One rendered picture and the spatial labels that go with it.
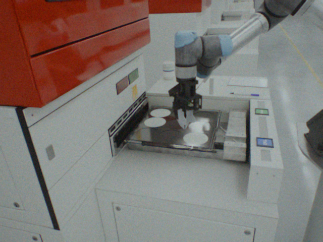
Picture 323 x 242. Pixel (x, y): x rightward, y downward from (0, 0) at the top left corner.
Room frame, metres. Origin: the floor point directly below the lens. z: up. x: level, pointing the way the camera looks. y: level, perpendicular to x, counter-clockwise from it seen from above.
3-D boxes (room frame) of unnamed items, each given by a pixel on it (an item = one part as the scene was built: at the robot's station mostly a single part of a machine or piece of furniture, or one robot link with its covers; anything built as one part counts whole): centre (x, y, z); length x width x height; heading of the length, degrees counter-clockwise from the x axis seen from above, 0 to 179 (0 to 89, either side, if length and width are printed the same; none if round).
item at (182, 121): (0.91, -0.09, 1.01); 0.06 x 0.03 x 0.09; 26
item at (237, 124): (1.03, -0.33, 0.87); 0.36 x 0.08 x 0.03; 162
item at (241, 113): (1.18, -0.38, 0.89); 0.08 x 0.03 x 0.03; 72
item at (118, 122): (1.14, 0.14, 0.96); 0.44 x 0.01 x 0.02; 162
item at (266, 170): (0.92, -0.40, 0.89); 0.55 x 0.09 x 0.14; 162
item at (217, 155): (0.96, -0.09, 0.84); 0.50 x 0.02 x 0.03; 72
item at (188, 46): (0.92, -0.10, 1.27); 0.09 x 0.08 x 0.11; 99
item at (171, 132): (1.09, -0.07, 0.90); 0.34 x 0.34 x 0.01; 72
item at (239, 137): (0.95, -0.30, 0.89); 0.08 x 0.03 x 0.03; 72
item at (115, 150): (1.14, 0.13, 0.89); 0.44 x 0.02 x 0.10; 162
